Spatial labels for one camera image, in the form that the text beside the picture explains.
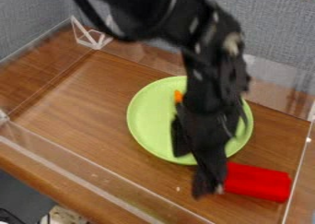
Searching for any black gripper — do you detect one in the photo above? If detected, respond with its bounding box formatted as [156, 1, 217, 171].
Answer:
[170, 33, 250, 158]

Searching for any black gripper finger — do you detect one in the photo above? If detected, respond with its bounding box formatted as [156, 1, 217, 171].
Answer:
[192, 154, 228, 199]

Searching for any red rectangular block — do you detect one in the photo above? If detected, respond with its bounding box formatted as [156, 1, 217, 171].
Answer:
[224, 162, 290, 203]

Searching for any green plastic plate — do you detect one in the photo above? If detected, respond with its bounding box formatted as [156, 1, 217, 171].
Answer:
[125, 76, 254, 166]

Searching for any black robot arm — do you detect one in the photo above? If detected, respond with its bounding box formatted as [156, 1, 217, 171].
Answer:
[73, 0, 250, 199]

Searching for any orange toy carrot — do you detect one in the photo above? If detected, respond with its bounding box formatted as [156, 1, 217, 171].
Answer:
[173, 90, 182, 103]

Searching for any clear acrylic enclosure wall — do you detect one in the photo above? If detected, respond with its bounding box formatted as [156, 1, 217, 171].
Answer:
[0, 22, 315, 224]

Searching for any clear acrylic corner bracket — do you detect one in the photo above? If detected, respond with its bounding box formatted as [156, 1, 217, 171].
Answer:
[70, 16, 113, 50]

